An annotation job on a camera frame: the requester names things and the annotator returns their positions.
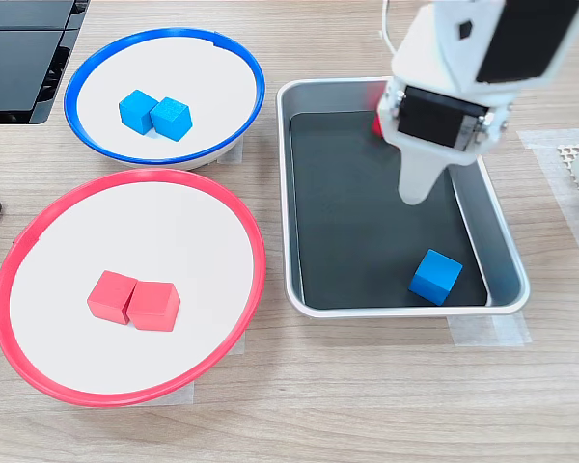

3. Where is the pale translucent sheet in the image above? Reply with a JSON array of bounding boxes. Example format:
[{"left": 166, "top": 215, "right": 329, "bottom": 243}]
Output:
[{"left": 516, "top": 127, "right": 579, "bottom": 271}]

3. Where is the silver metal tray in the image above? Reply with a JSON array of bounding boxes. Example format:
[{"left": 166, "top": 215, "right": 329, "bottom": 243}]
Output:
[{"left": 275, "top": 76, "right": 532, "bottom": 319}]

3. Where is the white mesh grid mat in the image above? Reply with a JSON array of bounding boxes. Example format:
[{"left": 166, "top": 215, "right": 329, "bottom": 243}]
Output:
[{"left": 556, "top": 143, "right": 579, "bottom": 219}]

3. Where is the blue wooden cube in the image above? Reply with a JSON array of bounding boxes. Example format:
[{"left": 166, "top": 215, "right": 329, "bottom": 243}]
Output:
[
  {"left": 408, "top": 248, "right": 464, "bottom": 307},
  {"left": 149, "top": 96, "right": 194, "bottom": 143},
  {"left": 118, "top": 89, "right": 160, "bottom": 135}
]

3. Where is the black tray liner mat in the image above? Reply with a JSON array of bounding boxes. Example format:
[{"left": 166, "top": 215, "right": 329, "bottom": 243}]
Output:
[{"left": 289, "top": 110, "right": 491, "bottom": 310}]

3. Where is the black flat electronic device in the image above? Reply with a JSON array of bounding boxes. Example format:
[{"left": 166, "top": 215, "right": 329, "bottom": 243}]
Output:
[{"left": 0, "top": 0, "right": 92, "bottom": 125}]

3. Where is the white dish blue rim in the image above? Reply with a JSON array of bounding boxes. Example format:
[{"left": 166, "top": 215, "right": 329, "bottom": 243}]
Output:
[{"left": 63, "top": 27, "right": 266, "bottom": 171}]

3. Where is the white dish red rim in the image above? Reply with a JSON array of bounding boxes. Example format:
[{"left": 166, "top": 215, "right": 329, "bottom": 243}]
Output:
[{"left": 0, "top": 168, "right": 267, "bottom": 409}]

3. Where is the thin white cable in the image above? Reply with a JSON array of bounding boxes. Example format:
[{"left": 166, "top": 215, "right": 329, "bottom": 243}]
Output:
[{"left": 379, "top": 0, "right": 398, "bottom": 55}]

